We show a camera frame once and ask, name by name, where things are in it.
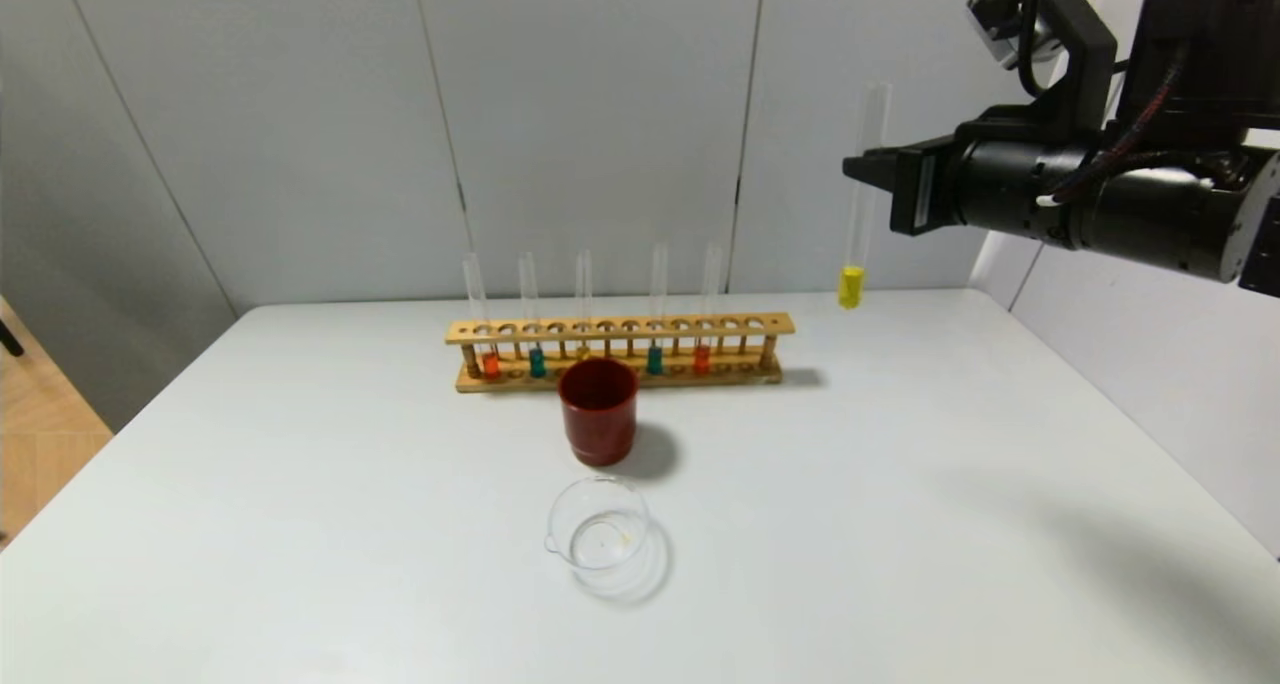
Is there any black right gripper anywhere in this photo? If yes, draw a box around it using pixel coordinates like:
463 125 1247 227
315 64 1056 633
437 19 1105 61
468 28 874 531
842 131 1090 250

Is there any wooden test tube rack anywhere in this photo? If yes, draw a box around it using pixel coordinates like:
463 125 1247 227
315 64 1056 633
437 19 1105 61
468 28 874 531
445 312 798 395

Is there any red plastic cup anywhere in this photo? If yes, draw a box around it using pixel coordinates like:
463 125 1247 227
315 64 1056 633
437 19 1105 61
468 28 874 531
557 357 641 468

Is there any test tube with yellow liquid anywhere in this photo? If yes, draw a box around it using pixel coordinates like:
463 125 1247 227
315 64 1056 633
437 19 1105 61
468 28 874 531
838 82 893 311
575 250 594 361

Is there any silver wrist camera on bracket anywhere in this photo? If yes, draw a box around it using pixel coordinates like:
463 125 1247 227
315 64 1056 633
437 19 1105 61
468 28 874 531
965 0 1119 140

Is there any test tube with orange liquid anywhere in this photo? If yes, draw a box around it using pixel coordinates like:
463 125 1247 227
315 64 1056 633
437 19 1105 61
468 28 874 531
462 254 502 380

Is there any test tube with blue liquid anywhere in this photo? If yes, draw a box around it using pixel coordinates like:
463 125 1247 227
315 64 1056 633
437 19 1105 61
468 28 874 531
518 252 549 379
648 246 669 376

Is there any test tube with red liquid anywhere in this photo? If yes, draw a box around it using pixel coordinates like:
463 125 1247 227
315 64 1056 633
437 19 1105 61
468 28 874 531
693 244 724 376

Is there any clear glass bowl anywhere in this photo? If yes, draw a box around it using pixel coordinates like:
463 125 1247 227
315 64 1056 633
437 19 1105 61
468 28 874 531
543 474 656 575

